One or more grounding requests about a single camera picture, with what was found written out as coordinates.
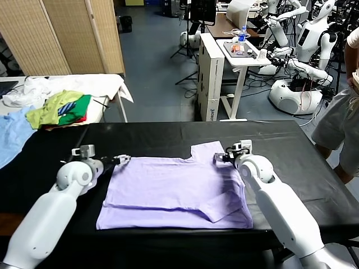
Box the person's right forearm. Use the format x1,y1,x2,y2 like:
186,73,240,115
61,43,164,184
344,53,359,85

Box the wide black table cover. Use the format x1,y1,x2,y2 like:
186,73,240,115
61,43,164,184
42,120,359,247

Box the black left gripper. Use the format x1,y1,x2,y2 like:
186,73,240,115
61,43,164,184
100,154,132,171

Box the grey tray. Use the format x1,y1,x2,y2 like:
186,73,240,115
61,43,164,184
223,40,260,59

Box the narrow black table cover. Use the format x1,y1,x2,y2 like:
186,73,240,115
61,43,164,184
0,123,89,216

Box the white standing desk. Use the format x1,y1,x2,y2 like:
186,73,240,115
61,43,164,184
215,38,271,123

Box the brown wooden desk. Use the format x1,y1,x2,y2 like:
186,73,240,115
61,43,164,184
206,13,266,39

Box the black cable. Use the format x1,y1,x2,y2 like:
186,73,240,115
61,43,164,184
91,98,110,110

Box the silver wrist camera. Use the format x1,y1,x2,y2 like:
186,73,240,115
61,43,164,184
71,145,96,159
232,139,253,155

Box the black pole stand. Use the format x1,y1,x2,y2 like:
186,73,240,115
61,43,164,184
333,30,345,93

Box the green garment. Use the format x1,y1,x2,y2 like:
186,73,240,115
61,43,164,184
57,95,92,126

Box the black waste bin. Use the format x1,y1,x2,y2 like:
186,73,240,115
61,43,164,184
117,16,132,34

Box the black monitor on stand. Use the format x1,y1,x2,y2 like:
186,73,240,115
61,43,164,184
175,0,217,86

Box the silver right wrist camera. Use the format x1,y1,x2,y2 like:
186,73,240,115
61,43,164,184
232,139,253,155

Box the person in cream t-shirt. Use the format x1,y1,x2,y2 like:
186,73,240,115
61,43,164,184
311,21,359,184

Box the white curved machine housing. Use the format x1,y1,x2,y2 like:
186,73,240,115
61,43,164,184
225,0,255,24

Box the clear water bottle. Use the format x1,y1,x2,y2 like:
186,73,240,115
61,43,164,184
237,25,248,46

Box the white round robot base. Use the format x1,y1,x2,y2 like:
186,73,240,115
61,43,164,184
179,31,201,50

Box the red garment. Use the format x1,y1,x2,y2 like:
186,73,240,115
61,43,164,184
42,116,88,130

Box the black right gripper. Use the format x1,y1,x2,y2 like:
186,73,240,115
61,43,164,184
213,151,239,165

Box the tall white cardboard box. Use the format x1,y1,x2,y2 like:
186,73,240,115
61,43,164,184
197,33,225,122

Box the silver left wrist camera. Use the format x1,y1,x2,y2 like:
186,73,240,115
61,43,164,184
71,145,96,159

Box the dark laptop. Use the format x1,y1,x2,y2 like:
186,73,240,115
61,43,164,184
0,81,19,98

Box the crumpled white garment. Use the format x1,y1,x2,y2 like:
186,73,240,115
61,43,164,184
2,77,53,109

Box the lavender t-shirt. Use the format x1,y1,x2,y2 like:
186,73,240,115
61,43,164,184
96,141,254,230

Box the light blue shirt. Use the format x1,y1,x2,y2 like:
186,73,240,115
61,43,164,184
0,105,37,169

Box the black light stand tripod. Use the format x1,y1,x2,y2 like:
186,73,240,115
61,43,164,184
169,5,197,61

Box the bamboo folding screen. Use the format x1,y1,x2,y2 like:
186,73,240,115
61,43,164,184
0,0,126,77

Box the blue striped garment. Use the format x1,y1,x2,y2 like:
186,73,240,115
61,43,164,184
57,102,77,116

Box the cream folded garment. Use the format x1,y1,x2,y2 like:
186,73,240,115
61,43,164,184
43,124,86,132

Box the yellow-green garment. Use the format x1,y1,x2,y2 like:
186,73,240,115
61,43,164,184
25,90,85,130

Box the slim white humanoid robot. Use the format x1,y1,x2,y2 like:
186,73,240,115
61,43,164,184
263,0,308,48

